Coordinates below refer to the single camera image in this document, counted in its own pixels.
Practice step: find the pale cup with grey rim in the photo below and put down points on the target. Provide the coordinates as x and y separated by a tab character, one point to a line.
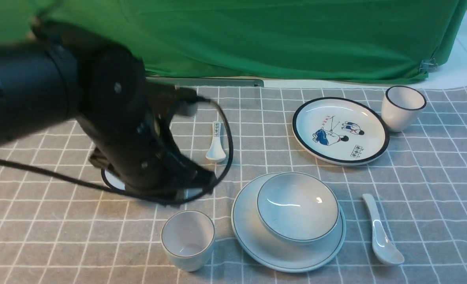
188	239

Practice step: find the plain white ceramic spoon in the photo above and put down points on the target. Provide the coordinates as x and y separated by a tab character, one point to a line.
383	248

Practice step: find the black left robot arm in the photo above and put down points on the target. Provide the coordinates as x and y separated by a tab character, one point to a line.
69	73

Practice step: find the pale blue ceramic bowl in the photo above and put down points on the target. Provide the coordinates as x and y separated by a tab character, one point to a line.
297	208

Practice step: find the black-rimmed cartoon plate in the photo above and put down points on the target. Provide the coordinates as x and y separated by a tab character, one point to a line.
340	131

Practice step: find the large white gold-rimmed plate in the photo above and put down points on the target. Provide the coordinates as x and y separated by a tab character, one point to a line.
269	250

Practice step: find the black-rimmed white bowl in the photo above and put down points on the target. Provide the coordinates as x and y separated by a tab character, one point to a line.
113	182

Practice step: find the green backdrop cloth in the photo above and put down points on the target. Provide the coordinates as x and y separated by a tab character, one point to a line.
366	41

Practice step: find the white cup near cartoon plate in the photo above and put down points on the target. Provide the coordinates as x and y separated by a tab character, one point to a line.
401	107

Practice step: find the grey checked tablecloth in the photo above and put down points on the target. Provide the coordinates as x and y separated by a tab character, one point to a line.
53	232

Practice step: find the metal backdrop clip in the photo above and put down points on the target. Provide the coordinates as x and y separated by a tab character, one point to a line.
428	66

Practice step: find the patterned-handle white spoon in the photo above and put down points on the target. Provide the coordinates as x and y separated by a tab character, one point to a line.
215	153

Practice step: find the grey metal table rail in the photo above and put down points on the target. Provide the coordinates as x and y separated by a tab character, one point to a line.
220	82

